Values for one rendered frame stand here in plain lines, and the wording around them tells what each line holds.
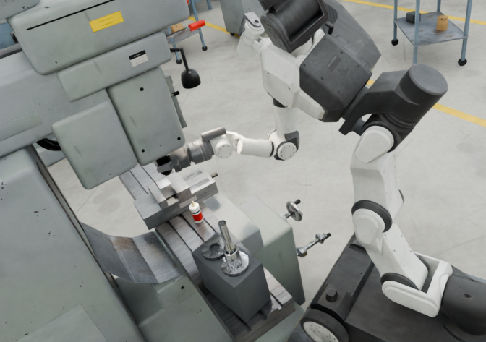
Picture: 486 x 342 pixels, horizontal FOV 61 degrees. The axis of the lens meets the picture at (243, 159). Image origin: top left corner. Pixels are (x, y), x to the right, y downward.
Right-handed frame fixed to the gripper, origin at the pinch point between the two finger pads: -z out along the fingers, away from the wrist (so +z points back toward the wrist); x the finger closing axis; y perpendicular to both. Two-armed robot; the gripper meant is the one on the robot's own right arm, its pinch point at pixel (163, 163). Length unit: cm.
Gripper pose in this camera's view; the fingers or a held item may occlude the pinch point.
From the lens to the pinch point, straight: 159.0
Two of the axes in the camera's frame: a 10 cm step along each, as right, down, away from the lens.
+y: 2.0, 7.9, 5.8
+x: 3.0, 5.1, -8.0
